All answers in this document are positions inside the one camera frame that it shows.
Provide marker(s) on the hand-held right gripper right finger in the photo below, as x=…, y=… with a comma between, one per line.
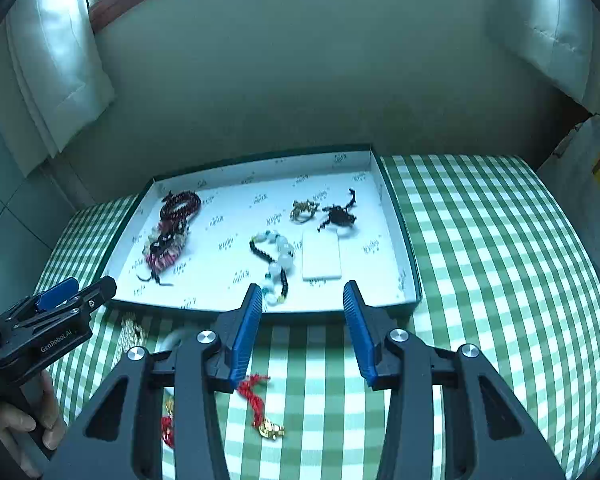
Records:
x=361, y=340

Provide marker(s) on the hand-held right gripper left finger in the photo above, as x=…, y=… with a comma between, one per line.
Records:
x=245, y=340

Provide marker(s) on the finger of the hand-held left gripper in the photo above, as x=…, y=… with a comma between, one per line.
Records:
x=55, y=294
x=97, y=295

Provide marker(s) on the dark green shallow box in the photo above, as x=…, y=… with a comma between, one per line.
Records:
x=230, y=260

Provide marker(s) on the person's left hand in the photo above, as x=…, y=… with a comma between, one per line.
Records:
x=55, y=415

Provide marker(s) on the pale jade bangle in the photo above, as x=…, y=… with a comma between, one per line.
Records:
x=167, y=342

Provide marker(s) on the red knot gold charm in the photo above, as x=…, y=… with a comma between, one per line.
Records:
x=167, y=430

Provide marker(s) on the green checked tablecloth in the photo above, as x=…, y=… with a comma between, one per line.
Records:
x=480, y=260

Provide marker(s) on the white curtain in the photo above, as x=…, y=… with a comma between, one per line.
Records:
x=555, y=20
x=45, y=70

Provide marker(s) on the pale printed bag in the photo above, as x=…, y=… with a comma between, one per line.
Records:
x=590, y=185

